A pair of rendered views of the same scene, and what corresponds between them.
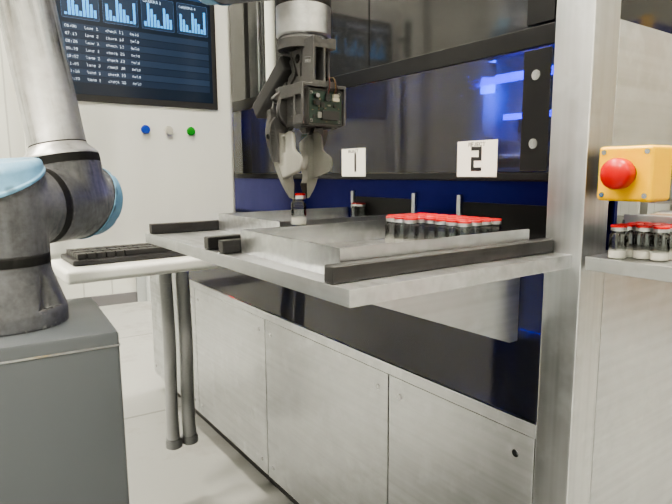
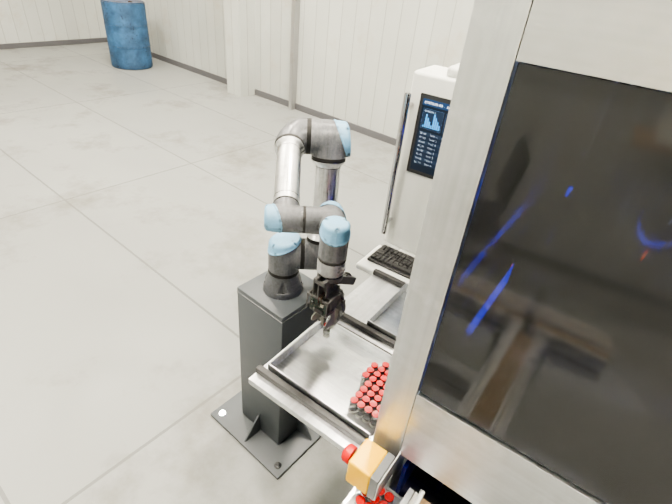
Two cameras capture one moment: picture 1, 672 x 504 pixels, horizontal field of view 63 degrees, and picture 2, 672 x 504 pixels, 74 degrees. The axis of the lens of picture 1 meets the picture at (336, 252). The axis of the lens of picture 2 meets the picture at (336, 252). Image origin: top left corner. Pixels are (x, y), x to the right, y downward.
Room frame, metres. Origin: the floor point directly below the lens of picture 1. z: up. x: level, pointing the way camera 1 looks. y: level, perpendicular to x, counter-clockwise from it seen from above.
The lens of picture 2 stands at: (0.44, -0.85, 1.89)
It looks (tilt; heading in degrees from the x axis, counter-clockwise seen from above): 34 degrees down; 68
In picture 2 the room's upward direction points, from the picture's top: 6 degrees clockwise
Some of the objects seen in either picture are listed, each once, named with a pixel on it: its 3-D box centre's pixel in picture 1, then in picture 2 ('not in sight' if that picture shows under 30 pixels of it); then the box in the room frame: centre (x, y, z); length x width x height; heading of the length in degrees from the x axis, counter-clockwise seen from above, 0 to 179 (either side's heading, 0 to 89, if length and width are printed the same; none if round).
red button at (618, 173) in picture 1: (619, 173); (351, 455); (0.72, -0.37, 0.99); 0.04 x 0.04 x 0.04; 35
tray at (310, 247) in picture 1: (383, 241); (343, 371); (0.82, -0.07, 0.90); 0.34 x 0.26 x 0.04; 125
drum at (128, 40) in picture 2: not in sight; (127, 33); (-0.10, 7.58, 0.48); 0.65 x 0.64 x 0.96; 121
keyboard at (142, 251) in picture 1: (156, 249); (416, 269); (1.33, 0.44, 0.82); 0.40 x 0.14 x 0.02; 127
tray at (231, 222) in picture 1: (319, 221); (431, 327); (1.16, 0.03, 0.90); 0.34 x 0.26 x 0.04; 125
